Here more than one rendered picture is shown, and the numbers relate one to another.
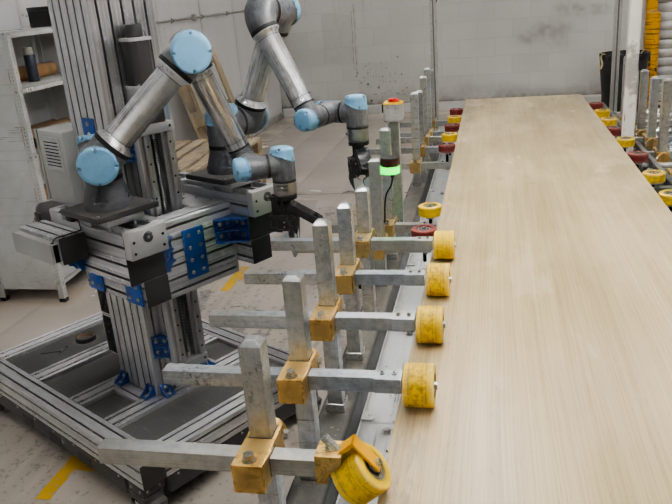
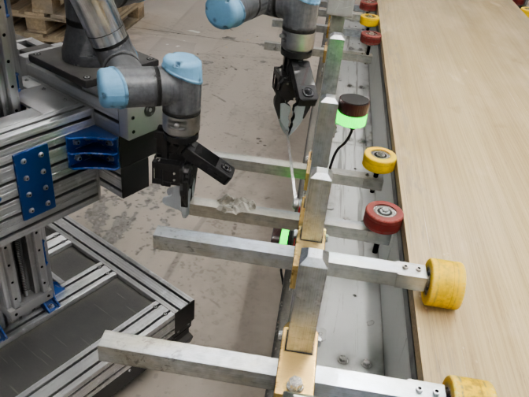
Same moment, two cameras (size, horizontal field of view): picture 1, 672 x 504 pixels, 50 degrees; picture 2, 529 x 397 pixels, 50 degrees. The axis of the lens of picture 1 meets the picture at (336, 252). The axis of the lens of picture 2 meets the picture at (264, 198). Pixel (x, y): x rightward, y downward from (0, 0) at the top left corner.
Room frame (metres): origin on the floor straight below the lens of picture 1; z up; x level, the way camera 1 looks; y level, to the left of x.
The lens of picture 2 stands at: (1.19, 0.12, 1.56)
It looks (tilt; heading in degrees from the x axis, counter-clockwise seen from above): 33 degrees down; 351
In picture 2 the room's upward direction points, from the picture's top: 6 degrees clockwise
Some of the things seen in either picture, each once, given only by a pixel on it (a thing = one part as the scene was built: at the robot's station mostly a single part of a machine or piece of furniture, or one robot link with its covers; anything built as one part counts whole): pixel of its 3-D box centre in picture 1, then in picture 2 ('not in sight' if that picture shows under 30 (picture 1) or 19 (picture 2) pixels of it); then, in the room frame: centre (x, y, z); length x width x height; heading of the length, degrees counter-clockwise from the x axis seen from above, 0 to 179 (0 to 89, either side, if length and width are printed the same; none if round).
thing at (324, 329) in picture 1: (327, 317); not in sight; (1.46, 0.03, 0.95); 0.13 x 0.06 x 0.05; 167
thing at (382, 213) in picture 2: (424, 244); (379, 231); (2.14, -0.28, 0.85); 0.08 x 0.08 x 0.11
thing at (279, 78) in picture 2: (359, 157); (292, 72); (2.45, -0.11, 1.08); 0.09 x 0.08 x 0.12; 7
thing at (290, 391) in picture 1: (299, 373); not in sight; (1.21, 0.09, 0.95); 0.13 x 0.06 x 0.05; 167
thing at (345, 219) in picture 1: (351, 292); (292, 382); (1.72, -0.03, 0.89); 0.03 x 0.03 x 0.48; 77
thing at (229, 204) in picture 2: not in sight; (235, 202); (2.21, 0.03, 0.87); 0.09 x 0.07 x 0.02; 77
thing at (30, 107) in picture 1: (48, 158); not in sight; (4.49, 1.75, 0.78); 0.90 x 0.45 x 1.55; 167
